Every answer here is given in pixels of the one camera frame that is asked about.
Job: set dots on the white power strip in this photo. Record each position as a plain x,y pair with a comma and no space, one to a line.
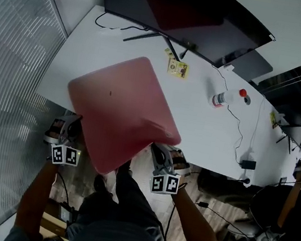
246,173

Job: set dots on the glass partition with blinds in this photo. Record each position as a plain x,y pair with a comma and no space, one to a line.
13,51

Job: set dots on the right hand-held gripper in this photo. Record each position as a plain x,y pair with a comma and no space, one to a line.
161,183

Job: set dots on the black bag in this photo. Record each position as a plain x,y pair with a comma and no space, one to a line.
222,187

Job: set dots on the small yellow snack packet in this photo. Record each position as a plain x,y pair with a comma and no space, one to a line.
169,52

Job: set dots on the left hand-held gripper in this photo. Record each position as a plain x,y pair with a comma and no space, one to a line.
64,155

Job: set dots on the another person's forearm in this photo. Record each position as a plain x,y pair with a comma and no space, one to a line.
289,203

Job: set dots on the person's left forearm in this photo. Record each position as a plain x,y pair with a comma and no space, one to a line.
34,198

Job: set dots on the person's right hand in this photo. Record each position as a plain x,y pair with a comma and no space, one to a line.
179,159

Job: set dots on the black power adapter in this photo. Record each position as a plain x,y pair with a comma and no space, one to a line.
249,164

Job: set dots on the clear bottle with red cap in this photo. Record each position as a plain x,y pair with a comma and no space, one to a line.
227,98

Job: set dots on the small black monitor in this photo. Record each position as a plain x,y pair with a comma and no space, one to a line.
300,129

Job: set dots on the person's dark trousers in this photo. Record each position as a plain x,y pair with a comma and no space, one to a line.
122,221

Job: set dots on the wide black monitor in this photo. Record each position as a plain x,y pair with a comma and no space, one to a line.
186,8

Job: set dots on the grey round disc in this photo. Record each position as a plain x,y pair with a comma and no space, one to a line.
248,101

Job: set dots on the yellow card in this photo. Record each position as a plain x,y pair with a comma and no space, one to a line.
274,120

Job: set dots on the large yellow snack packet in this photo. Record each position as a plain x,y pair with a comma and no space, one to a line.
177,68

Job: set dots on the cardboard box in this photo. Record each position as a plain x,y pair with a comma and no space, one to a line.
50,224

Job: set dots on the person's right forearm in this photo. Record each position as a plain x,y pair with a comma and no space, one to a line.
194,233

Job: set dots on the person's left hand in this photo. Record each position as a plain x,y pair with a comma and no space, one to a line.
54,129

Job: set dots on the pink tray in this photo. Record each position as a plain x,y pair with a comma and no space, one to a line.
118,106

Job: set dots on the black floor adapter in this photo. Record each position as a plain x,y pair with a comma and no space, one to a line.
201,204

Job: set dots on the person's dark shoe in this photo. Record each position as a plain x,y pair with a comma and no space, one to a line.
101,183
125,168

